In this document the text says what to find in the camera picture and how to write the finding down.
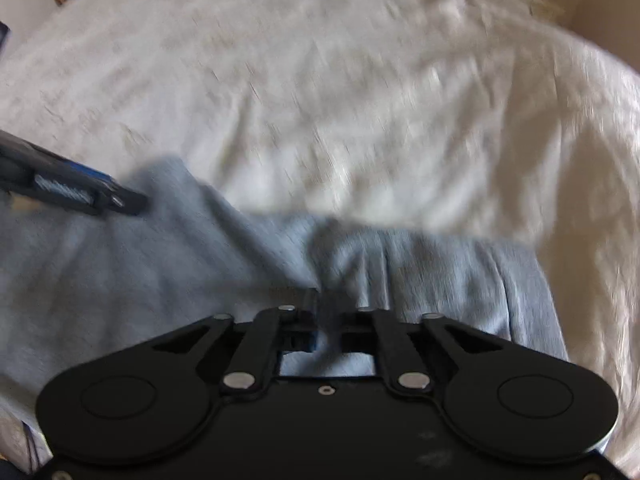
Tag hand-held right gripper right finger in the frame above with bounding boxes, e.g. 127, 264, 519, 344
340, 307, 503, 396

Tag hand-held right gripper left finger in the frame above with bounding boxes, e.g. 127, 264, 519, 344
150, 287, 321, 396

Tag cream floral bedspread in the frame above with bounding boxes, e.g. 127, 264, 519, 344
0, 0, 640, 480

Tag grey-blue speckled pants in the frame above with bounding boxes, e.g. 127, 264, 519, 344
0, 157, 571, 381

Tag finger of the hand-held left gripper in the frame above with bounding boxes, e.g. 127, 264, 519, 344
0, 130, 149, 217

